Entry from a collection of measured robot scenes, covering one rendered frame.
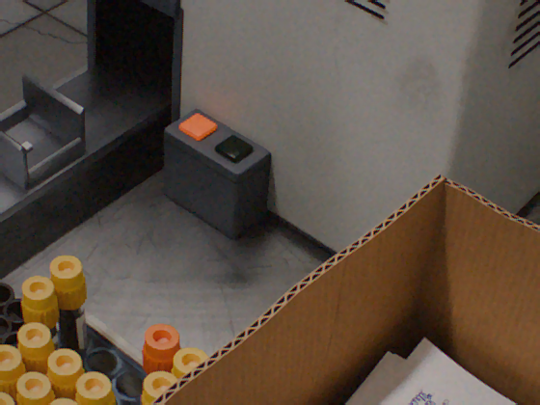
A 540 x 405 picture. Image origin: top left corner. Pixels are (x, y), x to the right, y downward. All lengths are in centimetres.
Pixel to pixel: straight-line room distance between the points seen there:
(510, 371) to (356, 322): 9
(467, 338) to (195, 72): 24
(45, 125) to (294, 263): 17
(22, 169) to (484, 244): 27
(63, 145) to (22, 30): 179
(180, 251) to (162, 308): 5
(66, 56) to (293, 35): 177
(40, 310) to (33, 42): 194
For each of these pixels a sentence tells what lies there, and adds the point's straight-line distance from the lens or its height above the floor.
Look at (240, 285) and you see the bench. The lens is 67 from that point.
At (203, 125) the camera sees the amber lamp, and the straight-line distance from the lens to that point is 69.
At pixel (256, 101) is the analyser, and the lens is 67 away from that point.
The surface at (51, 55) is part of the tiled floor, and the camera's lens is 239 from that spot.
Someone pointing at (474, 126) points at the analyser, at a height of 100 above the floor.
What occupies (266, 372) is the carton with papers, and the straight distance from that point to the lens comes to 48.
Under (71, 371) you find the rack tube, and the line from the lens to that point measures 48.
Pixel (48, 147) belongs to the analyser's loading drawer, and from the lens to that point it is 70.
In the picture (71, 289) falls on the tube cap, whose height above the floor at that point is 98.
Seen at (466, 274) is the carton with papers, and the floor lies 98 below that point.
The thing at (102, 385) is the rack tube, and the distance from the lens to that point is 47.
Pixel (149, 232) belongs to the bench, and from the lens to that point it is 70.
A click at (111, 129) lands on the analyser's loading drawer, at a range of 71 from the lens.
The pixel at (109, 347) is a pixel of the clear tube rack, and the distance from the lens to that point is 55.
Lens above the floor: 136
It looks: 42 degrees down
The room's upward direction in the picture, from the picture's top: 5 degrees clockwise
